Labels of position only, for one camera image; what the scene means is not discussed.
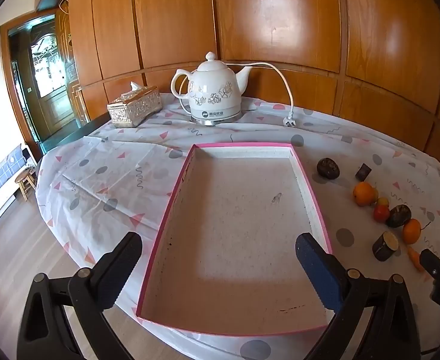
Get white power cord with plug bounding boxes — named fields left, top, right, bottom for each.
left=178, top=62, right=297, bottom=128

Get white patterned tablecloth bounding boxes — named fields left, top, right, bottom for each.
left=35, top=92, right=440, bottom=360

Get dark passion fruit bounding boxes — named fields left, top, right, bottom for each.
left=316, top=157, right=341, bottom=179
left=387, top=204, right=412, bottom=228

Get small orange carrot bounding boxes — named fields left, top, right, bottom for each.
left=408, top=247, right=424, bottom=272

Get red tomato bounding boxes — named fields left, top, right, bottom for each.
left=372, top=205, right=390, bottom=223

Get small wooden stool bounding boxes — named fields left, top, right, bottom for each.
left=16, top=169, right=37, bottom=201

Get silver ornate tissue box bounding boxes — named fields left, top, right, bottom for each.
left=106, top=81, right=164, bottom=129

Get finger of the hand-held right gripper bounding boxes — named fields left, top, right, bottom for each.
left=420, top=248, right=440, bottom=280

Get orange mandarin with stem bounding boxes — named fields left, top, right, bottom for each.
left=402, top=218, right=431, bottom=244

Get large sugarcane piece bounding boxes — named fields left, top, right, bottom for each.
left=372, top=230, right=399, bottom=262

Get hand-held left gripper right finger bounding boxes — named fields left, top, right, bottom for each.
left=295, top=232, right=427, bottom=360

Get pink-edged cardboard tray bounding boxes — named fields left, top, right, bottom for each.
left=135, top=142, right=333, bottom=336

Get stemless orange mandarin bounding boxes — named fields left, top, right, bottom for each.
left=352, top=182, right=377, bottom=207

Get wooden door with glass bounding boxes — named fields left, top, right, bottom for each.
left=28, top=34, right=76, bottom=128

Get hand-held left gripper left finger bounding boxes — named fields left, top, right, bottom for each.
left=16, top=231, right=142, bottom=360

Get white floral ceramic kettle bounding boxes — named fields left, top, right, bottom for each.
left=170, top=51, right=253, bottom=126

